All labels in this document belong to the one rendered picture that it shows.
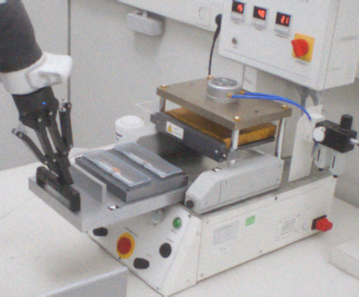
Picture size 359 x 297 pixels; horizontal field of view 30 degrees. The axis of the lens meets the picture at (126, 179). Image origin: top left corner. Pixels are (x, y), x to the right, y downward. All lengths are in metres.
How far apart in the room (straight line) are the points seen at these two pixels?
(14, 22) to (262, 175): 0.66
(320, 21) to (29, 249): 0.84
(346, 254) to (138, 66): 1.28
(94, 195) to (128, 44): 1.35
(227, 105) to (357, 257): 0.46
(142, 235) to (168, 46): 1.08
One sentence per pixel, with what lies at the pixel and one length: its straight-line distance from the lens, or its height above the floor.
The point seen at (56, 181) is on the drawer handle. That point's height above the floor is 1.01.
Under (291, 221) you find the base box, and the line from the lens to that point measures 1.65.
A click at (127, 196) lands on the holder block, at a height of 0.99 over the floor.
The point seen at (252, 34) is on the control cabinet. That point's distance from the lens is 1.66.
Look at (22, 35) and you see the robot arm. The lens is 1.17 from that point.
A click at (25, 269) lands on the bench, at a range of 1.54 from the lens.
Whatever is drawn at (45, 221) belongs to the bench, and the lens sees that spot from 1.72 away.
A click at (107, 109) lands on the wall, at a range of 2.83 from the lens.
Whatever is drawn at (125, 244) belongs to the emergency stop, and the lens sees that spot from 1.53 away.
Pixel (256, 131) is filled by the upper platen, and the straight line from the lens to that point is 1.53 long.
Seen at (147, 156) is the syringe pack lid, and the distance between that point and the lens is 1.48.
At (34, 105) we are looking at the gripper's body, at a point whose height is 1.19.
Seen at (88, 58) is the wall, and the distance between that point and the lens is 2.89.
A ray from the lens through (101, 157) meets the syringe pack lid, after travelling 1.46.
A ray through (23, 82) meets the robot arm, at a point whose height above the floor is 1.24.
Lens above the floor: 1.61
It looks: 26 degrees down
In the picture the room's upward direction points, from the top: 3 degrees clockwise
